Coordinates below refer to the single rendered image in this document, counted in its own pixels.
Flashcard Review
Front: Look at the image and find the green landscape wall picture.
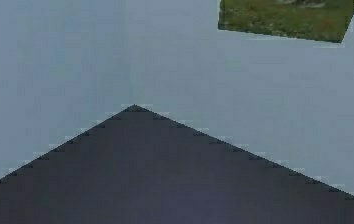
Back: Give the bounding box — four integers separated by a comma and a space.
217, 0, 354, 44

